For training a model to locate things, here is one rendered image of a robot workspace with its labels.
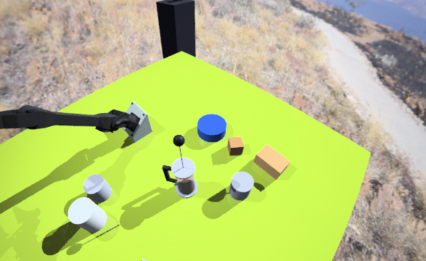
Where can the tan rectangular block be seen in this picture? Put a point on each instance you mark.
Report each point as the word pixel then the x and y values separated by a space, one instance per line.
pixel 271 161

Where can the small tan cube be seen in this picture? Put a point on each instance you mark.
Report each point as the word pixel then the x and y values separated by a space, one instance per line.
pixel 235 146

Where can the glass french press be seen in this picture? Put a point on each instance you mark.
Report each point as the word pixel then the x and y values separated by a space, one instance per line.
pixel 183 172

